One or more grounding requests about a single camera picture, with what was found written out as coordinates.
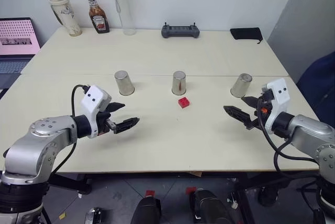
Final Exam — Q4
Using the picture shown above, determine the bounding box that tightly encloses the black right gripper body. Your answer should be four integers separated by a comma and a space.
251, 90, 275, 130

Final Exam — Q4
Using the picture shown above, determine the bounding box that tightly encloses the black table frame leg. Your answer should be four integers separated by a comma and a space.
48, 173, 93, 195

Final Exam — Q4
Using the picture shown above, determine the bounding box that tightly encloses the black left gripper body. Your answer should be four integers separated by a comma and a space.
96, 103, 117, 136

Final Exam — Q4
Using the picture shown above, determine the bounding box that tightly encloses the red toy brick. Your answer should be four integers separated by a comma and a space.
177, 97, 192, 109

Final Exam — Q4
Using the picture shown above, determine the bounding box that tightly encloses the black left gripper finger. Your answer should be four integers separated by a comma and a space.
106, 102, 126, 113
114, 117, 140, 135

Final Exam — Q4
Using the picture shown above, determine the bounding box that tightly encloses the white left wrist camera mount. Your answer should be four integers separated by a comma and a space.
79, 85, 113, 139

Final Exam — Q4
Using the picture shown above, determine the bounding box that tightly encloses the open laptop with pink screen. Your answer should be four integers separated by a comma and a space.
0, 17, 41, 90

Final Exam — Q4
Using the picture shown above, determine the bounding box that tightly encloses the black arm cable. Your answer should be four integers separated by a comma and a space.
255, 97, 324, 180
48, 84, 91, 180

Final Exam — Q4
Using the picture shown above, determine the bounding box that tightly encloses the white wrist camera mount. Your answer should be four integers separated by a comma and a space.
79, 85, 113, 139
261, 78, 291, 135

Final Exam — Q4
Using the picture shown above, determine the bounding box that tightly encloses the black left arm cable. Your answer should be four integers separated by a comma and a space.
48, 84, 91, 180

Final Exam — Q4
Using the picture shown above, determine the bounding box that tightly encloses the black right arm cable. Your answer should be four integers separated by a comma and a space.
255, 97, 324, 180

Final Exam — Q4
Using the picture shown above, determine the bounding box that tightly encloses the blue chair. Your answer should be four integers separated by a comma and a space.
296, 50, 335, 128

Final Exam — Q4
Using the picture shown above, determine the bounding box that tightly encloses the ketchup bottle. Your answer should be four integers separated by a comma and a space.
84, 0, 110, 35

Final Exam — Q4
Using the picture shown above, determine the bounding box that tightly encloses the clear bottle with green lid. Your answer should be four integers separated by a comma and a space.
109, 0, 137, 36

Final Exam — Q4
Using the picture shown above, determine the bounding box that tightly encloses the grey remote controller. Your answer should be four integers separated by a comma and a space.
161, 21, 201, 39

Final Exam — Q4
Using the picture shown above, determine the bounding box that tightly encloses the black fabric pouch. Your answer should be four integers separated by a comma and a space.
230, 27, 263, 44

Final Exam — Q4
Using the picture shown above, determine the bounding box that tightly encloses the beige patterned tumbler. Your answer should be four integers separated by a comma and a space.
48, 0, 83, 37

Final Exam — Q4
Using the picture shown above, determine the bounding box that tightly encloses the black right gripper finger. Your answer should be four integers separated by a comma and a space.
241, 96, 260, 110
223, 105, 259, 130

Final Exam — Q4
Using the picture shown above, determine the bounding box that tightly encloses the dark rounded robot foot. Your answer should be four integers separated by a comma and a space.
193, 188, 231, 224
130, 197, 162, 224

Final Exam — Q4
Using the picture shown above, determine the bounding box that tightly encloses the upturned steel cup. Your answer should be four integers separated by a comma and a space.
171, 71, 188, 96
114, 70, 136, 96
230, 73, 253, 98

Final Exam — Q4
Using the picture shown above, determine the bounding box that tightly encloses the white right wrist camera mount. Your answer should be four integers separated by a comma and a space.
261, 78, 291, 135

